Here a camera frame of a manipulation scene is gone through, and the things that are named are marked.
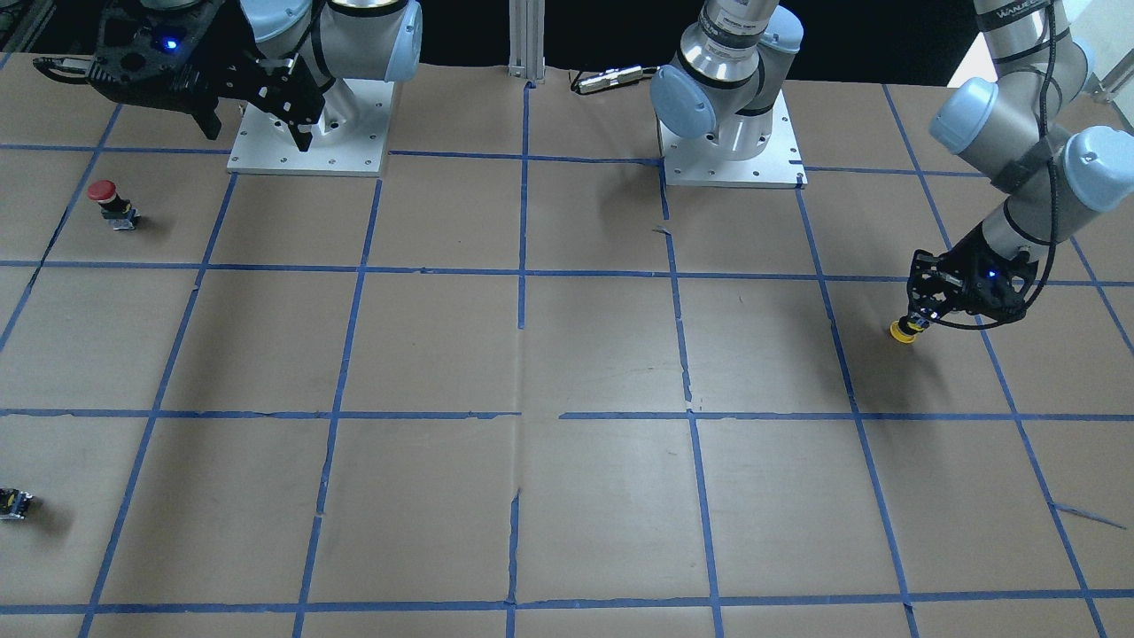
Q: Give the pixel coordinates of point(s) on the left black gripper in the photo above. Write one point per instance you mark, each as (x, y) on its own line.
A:
(973, 251)

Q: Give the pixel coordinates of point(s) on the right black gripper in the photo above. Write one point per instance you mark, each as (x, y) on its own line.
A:
(229, 55)

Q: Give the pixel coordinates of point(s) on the yellow push button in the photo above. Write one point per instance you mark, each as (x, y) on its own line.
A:
(907, 329)

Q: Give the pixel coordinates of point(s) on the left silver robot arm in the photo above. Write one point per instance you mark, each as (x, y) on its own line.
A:
(719, 91)

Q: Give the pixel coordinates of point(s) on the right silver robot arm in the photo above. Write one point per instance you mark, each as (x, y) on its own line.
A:
(281, 56)

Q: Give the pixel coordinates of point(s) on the red push button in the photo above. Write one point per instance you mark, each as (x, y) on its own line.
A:
(118, 212)

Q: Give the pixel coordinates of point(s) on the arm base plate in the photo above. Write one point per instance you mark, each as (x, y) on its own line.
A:
(350, 139)
(760, 151)

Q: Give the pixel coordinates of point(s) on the aluminium frame post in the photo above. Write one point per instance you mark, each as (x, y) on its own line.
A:
(526, 19)

